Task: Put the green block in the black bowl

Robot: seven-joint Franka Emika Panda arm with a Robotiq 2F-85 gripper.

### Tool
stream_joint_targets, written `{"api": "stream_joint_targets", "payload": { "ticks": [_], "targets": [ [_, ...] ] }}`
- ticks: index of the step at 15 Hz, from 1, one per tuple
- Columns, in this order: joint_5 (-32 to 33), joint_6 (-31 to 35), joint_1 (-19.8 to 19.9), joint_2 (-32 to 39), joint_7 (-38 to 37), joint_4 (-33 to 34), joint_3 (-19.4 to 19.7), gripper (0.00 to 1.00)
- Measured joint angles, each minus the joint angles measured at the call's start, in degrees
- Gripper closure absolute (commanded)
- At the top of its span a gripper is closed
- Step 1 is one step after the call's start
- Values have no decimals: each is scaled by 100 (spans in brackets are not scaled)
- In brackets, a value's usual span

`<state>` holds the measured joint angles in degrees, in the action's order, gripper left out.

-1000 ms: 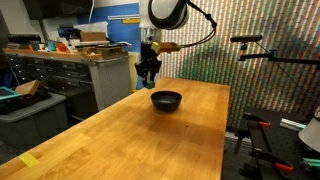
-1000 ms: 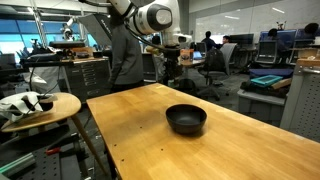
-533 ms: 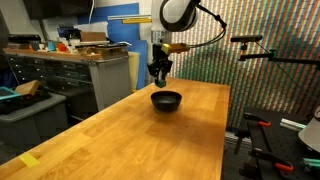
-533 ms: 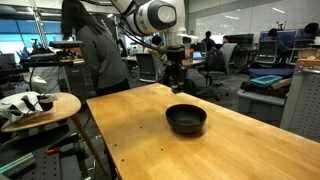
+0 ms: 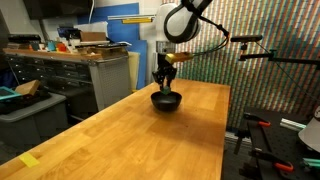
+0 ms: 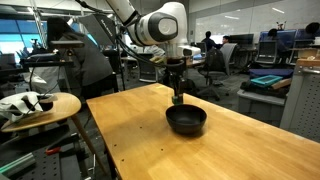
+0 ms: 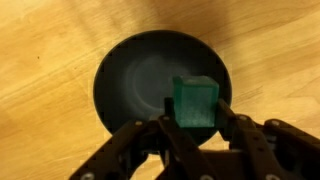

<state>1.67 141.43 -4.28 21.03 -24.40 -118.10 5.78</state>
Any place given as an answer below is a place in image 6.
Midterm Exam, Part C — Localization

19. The person seated at blue monitors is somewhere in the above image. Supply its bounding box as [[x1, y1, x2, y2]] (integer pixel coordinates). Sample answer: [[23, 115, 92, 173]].
[[267, 27, 292, 63]]

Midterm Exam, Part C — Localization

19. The grey softbox panel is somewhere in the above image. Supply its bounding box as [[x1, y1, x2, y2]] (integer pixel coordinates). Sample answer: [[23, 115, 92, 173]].
[[78, 13, 118, 47]]

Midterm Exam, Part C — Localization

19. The small black cup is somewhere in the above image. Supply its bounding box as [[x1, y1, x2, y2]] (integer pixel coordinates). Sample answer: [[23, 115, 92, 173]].
[[36, 94, 55, 112]]

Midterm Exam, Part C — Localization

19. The blue lit computer monitor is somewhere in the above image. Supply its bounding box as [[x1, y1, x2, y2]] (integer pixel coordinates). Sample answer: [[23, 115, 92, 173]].
[[259, 29, 298, 48]]

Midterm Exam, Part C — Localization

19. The black bowl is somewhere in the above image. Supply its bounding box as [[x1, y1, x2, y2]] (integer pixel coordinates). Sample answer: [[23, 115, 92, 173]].
[[165, 103, 208, 136]]

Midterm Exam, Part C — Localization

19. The round wooden office table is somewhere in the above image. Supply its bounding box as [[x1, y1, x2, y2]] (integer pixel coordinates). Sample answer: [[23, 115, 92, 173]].
[[185, 57, 206, 69]]

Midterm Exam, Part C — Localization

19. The seated person in dark shirt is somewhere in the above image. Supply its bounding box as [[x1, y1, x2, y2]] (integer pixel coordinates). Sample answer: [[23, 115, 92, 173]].
[[201, 30, 218, 52]]

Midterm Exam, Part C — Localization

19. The dark office chair with jacket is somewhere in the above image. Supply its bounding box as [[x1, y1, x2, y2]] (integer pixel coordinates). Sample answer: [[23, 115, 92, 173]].
[[195, 42, 238, 102]]

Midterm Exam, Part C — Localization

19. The grey chair back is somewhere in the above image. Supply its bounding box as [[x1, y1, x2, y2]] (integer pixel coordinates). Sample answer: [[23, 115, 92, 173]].
[[255, 40, 278, 65]]

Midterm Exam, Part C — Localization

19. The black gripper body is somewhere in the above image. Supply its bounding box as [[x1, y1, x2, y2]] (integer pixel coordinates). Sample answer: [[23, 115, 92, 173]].
[[165, 56, 188, 80]]

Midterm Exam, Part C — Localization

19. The dark computer monitor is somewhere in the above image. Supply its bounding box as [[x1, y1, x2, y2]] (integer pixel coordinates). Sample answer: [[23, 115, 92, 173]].
[[227, 33, 255, 46]]

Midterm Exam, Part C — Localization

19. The grey perforated metal cabinet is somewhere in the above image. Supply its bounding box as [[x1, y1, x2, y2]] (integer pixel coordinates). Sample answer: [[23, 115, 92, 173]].
[[279, 58, 320, 143]]

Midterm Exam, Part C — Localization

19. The dark blue cushion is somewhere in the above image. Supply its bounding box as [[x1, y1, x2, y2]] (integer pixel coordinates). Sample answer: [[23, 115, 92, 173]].
[[248, 67, 295, 80]]

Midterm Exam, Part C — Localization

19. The teal tray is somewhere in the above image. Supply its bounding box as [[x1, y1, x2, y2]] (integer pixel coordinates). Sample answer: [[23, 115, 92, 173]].
[[250, 74, 284, 88]]

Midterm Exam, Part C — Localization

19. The black flat tray device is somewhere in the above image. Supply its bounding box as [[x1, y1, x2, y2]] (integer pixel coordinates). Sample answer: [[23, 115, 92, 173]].
[[48, 40, 86, 50]]

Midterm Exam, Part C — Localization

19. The white crumpled cloth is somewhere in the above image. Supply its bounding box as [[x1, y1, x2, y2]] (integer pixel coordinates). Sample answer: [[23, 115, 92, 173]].
[[0, 91, 45, 123]]

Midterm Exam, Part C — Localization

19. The black backpack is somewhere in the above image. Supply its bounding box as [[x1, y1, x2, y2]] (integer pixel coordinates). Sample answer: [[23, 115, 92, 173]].
[[183, 78, 198, 97]]

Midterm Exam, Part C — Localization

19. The grey plastic bin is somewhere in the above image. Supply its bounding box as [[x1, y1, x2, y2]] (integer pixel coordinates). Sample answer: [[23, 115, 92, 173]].
[[236, 88, 288, 127]]

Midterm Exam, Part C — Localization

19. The seated person behind dark monitor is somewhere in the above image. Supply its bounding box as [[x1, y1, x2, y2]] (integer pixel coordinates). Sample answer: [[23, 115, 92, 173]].
[[221, 34, 232, 45]]

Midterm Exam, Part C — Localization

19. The bent person in grey jacket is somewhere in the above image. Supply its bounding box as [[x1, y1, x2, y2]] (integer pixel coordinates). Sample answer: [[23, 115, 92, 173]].
[[45, 16, 115, 100]]

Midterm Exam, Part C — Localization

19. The wooden plank piece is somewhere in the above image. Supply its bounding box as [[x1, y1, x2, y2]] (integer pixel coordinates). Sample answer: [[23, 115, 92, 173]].
[[270, 77, 293, 91]]

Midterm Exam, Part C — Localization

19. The black horizontal rail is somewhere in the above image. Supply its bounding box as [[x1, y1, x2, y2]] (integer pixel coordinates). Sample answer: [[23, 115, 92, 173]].
[[19, 58, 75, 68]]

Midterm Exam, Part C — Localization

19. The grey mesh office chair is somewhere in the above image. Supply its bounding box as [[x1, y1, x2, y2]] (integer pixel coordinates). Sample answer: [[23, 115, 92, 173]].
[[136, 52, 160, 84]]

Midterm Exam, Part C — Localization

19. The red handled tool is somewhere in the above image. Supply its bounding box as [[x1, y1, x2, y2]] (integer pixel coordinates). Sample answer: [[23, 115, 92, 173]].
[[44, 146, 63, 156]]

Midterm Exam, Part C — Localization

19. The aluminium extrusion bar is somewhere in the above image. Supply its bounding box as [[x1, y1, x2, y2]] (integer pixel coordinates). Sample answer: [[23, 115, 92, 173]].
[[0, 152, 37, 178]]

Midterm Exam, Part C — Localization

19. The round wooden side table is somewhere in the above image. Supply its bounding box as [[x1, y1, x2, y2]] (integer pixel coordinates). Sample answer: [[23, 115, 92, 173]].
[[0, 92, 110, 176]]

